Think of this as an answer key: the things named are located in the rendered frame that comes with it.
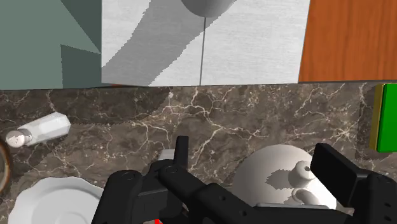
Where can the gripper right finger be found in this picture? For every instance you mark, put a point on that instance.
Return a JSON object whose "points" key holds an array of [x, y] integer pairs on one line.
{"points": [[377, 198]]}

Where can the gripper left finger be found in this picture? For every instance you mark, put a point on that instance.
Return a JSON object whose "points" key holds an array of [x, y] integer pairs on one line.
{"points": [[186, 189]]}

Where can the white teapot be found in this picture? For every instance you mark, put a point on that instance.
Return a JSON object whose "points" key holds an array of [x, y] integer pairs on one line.
{"points": [[263, 169]]}

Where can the green box with yellow edge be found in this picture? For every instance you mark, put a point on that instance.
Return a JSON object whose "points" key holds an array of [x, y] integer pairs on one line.
{"points": [[387, 118]]}

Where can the white scalloped plate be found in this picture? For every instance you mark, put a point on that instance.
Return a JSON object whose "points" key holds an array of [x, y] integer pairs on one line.
{"points": [[59, 201]]}

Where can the white salt shaker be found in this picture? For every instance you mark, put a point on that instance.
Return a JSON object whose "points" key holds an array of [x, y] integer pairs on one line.
{"points": [[46, 128]]}

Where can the brown round rimmed dish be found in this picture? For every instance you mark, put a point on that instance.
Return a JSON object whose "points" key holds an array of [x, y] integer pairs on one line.
{"points": [[4, 167]]}

